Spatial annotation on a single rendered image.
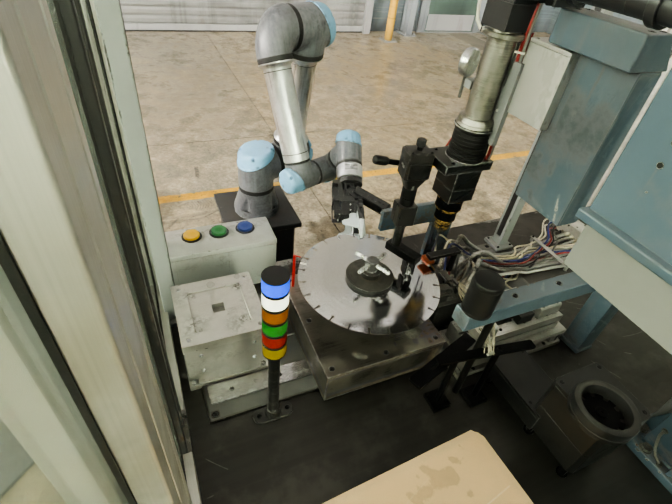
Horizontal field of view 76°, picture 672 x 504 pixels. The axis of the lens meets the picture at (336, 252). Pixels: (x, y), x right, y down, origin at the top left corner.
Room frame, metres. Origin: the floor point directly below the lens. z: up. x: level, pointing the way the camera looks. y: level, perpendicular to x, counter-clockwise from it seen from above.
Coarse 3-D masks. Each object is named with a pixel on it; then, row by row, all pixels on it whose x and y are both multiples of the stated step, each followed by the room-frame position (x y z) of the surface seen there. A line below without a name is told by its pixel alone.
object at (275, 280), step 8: (264, 272) 0.48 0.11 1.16; (272, 272) 0.48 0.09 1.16; (280, 272) 0.48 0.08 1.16; (288, 272) 0.49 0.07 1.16; (264, 280) 0.46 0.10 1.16; (272, 280) 0.46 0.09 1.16; (280, 280) 0.47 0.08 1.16; (288, 280) 0.47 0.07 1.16; (264, 288) 0.46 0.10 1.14; (272, 288) 0.45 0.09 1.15; (280, 288) 0.46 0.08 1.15; (288, 288) 0.47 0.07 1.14; (272, 296) 0.45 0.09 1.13; (280, 296) 0.46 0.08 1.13
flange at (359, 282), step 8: (352, 264) 0.75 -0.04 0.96; (360, 264) 0.76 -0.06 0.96; (384, 264) 0.77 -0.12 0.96; (352, 272) 0.72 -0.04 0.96; (376, 272) 0.72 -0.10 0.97; (352, 280) 0.70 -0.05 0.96; (360, 280) 0.70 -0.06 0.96; (368, 280) 0.70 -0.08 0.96; (376, 280) 0.71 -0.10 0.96; (384, 280) 0.71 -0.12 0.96; (392, 280) 0.72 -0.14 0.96; (360, 288) 0.68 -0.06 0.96; (368, 288) 0.68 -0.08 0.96; (376, 288) 0.68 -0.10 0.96; (384, 288) 0.69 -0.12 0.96
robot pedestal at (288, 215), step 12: (228, 192) 1.30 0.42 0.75; (276, 192) 1.34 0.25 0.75; (216, 204) 1.23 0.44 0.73; (228, 204) 1.22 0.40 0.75; (288, 204) 1.27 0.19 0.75; (228, 216) 1.15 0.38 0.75; (240, 216) 1.16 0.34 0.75; (276, 216) 1.19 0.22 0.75; (288, 216) 1.20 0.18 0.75; (276, 228) 1.13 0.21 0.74; (288, 228) 1.15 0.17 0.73; (288, 240) 1.17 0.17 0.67; (276, 252) 1.15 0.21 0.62; (288, 252) 1.17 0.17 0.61
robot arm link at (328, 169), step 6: (330, 150) 1.17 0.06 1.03; (324, 156) 1.18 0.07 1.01; (318, 162) 1.13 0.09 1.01; (324, 162) 1.14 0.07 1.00; (330, 162) 1.14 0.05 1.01; (324, 168) 1.13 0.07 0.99; (330, 168) 1.14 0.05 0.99; (324, 174) 1.12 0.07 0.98; (330, 174) 1.14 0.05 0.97; (324, 180) 1.12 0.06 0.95; (330, 180) 1.18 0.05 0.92
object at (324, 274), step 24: (336, 240) 0.85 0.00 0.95; (360, 240) 0.86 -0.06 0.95; (312, 264) 0.74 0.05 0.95; (336, 264) 0.76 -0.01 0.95; (408, 264) 0.79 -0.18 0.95; (312, 288) 0.67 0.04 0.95; (336, 288) 0.68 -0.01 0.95; (408, 288) 0.71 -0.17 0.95; (432, 288) 0.72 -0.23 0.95; (336, 312) 0.61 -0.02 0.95; (360, 312) 0.62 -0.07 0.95; (384, 312) 0.62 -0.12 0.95; (408, 312) 0.63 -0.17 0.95; (432, 312) 0.64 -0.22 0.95
